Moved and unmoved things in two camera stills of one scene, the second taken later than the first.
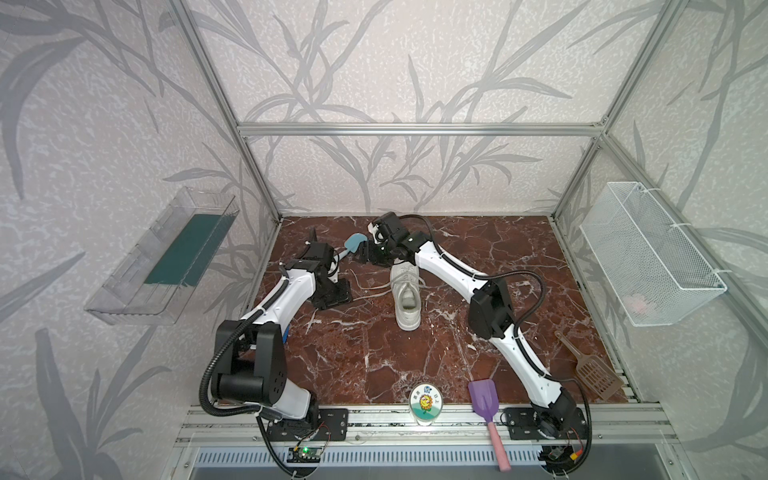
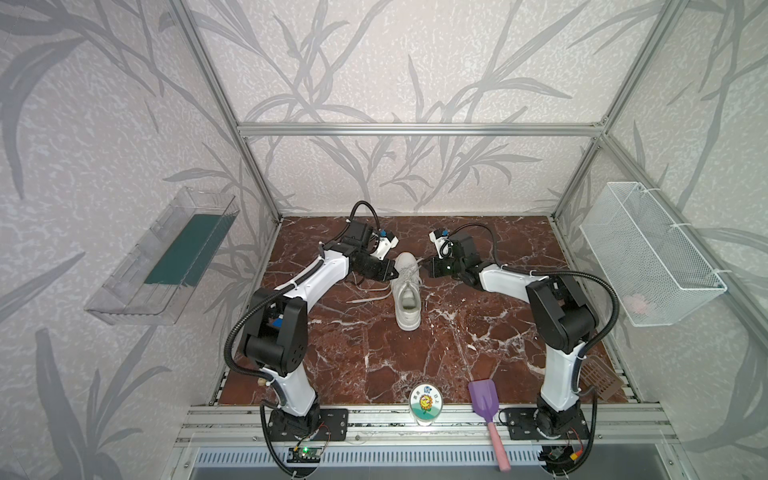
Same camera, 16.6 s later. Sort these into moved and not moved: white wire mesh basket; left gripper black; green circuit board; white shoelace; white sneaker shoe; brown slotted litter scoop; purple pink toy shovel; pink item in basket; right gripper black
Moved: white shoelace; right gripper black; left gripper black
Not moved: white sneaker shoe; green circuit board; pink item in basket; brown slotted litter scoop; purple pink toy shovel; white wire mesh basket
